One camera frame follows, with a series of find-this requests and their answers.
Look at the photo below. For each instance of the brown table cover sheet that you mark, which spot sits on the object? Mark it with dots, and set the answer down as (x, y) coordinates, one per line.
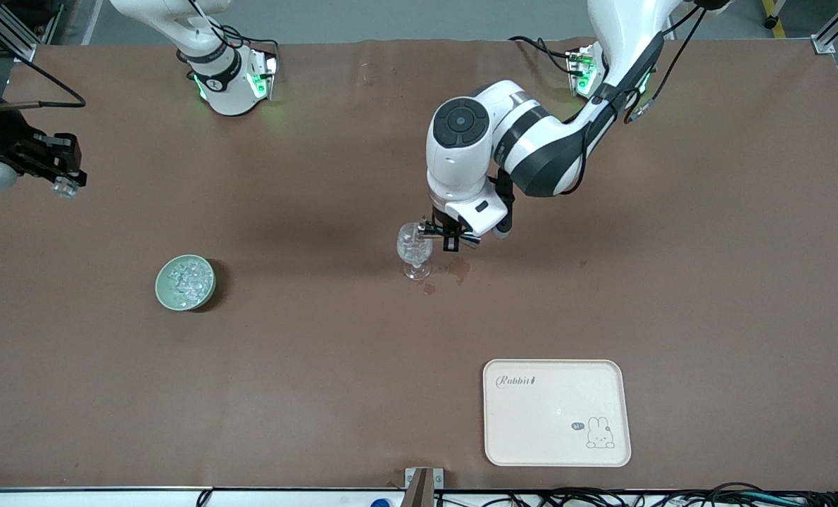
(320, 387)

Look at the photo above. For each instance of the pale green round bowl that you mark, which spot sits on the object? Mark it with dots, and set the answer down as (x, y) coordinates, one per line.
(163, 292)

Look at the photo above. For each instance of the aluminium frame with black gear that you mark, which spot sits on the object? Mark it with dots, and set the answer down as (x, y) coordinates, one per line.
(10, 24)

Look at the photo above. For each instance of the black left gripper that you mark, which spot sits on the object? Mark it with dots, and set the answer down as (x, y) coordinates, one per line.
(446, 220)

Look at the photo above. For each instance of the single clear ice cube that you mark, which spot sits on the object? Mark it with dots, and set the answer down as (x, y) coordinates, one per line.
(67, 187)

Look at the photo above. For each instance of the green lit base bracket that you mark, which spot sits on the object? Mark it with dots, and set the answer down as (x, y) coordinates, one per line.
(581, 70)
(260, 77)

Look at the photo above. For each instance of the green lit right base bracket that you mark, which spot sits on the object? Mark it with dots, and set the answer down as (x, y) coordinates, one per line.
(260, 77)

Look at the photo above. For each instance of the blue round cap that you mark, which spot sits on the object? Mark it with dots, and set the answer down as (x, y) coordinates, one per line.
(381, 503)

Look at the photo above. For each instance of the beige rabbit print tray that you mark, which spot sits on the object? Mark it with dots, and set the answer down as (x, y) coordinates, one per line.
(553, 415)

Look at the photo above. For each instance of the pile of clear ice cubes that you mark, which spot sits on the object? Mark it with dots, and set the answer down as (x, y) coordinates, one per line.
(186, 280)

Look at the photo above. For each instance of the clear stemmed wine glass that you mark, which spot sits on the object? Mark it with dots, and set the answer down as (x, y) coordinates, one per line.
(412, 246)

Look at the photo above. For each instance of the grey metal edge clamp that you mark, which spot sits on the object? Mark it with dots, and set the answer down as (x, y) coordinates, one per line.
(415, 479)

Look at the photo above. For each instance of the green lit left base bracket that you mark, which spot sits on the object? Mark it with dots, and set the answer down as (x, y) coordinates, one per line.
(581, 70)

